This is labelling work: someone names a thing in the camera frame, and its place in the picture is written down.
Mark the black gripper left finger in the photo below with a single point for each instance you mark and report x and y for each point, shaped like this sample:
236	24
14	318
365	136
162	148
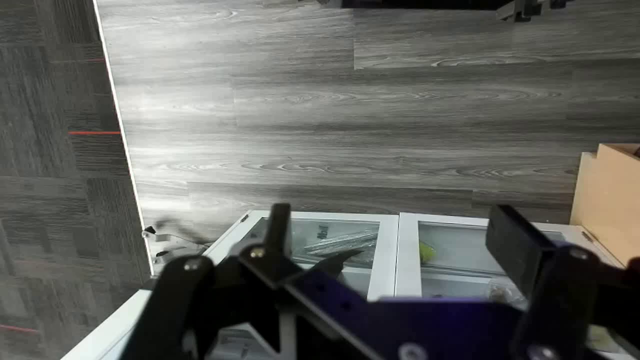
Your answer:
180	307

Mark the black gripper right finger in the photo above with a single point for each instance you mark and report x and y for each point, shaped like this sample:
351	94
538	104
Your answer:
566	292

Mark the wide white glass cabinet door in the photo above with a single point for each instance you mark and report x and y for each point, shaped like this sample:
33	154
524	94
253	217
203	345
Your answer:
460	256

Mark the yellow green item in cabinet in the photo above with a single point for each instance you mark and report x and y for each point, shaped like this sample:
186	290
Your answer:
427	252

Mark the narrow white glass cabinet door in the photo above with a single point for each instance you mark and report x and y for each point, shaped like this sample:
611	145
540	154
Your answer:
383	256

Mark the cardboard box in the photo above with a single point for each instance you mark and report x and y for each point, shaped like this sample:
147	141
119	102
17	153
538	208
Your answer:
611	200

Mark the perforated wooden work table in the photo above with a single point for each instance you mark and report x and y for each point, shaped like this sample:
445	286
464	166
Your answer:
412	2

